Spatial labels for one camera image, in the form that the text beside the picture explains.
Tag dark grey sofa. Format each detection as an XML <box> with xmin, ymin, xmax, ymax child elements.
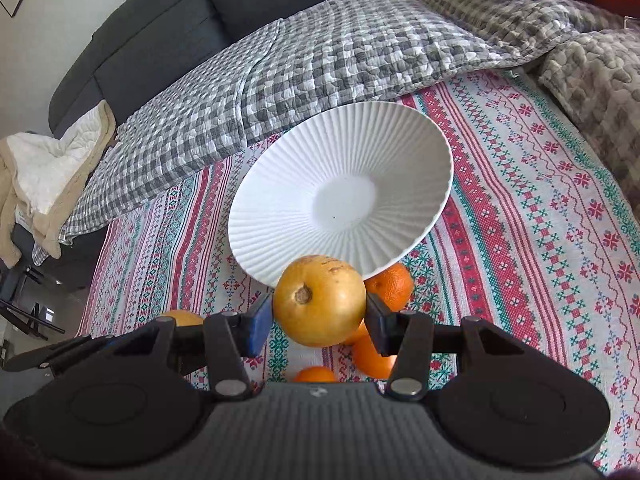
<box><xmin>49</xmin><ymin>0</ymin><xmax>324</xmax><ymax>136</ymax></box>

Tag orange mandarin with stem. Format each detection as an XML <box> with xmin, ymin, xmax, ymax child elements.
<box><xmin>364</xmin><ymin>262</ymin><xmax>413</xmax><ymax>312</ymax></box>

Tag red green patterned tablecloth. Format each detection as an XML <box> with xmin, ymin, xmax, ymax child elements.
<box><xmin>79</xmin><ymin>72</ymin><xmax>639</xmax><ymax>472</ymax></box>

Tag beige white folded blanket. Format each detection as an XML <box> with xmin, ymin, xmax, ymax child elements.
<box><xmin>1</xmin><ymin>100</ymin><xmax>116</xmax><ymax>269</ymax></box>

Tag brown grey checkered quilt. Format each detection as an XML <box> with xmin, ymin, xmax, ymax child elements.
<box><xmin>422</xmin><ymin>0</ymin><xmax>639</xmax><ymax>210</ymax></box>

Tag orange tomato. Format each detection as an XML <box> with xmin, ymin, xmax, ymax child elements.
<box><xmin>352</xmin><ymin>336</ymin><xmax>396</xmax><ymax>380</ymax></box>
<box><xmin>293</xmin><ymin>366</ymin><xmax>338</xmax><ymax>382</ymax></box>

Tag grey white checkered pillow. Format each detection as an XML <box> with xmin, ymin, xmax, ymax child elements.
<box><xmin>54</xmin><ymin>0</ymin><xmax>526</xmax><ymax>245</ymax></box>

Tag orange tomato lower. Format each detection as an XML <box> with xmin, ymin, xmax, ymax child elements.
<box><xmin>293</xmin><ymin>366</ymin><xmax>338</xmax><ymax>382</ymax></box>

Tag large yellow pear with stem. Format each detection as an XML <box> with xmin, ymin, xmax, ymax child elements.
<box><xmin>272</xmin><ymin>255</ymin><xmax>367</xmax><ymax>347</ymax></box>

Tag yellow fruit at left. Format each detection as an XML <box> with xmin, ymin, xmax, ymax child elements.
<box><xmin>160</xmin><ymin>309</ymin><xmax>204</xmax><ymax>327</ymax></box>

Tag white ribbed ceramic plate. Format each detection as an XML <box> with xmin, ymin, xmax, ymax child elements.
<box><xmin>228</xmin><ymin>102</ymin><xmax>454</xmax><ymax>287</ymax></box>

